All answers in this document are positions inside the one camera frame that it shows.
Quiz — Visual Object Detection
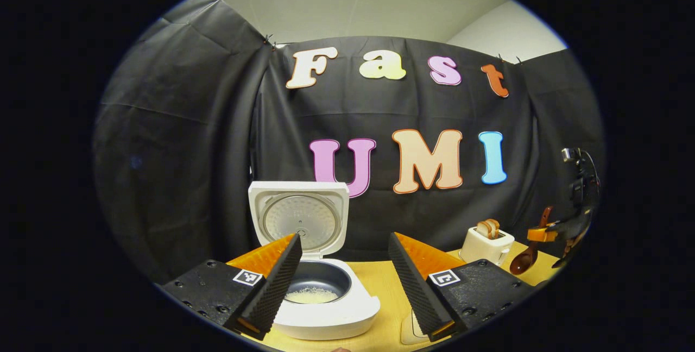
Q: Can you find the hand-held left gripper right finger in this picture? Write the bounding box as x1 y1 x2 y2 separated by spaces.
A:
388 231 535 343

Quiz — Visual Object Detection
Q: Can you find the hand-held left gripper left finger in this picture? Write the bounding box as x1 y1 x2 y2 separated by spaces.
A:
160 232 304 342

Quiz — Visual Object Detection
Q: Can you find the dark wooden spoon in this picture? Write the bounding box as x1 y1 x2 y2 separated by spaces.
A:
509 206 553 275

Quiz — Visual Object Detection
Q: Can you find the white rice cooker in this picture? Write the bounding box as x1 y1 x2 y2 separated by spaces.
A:
248 180 381 341

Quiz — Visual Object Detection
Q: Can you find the white chopstick holder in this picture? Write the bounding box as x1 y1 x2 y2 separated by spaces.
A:
459 226 515 267

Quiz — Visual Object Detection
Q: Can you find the black backdrop cloth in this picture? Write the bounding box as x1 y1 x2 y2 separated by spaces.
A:
92 0 606 285

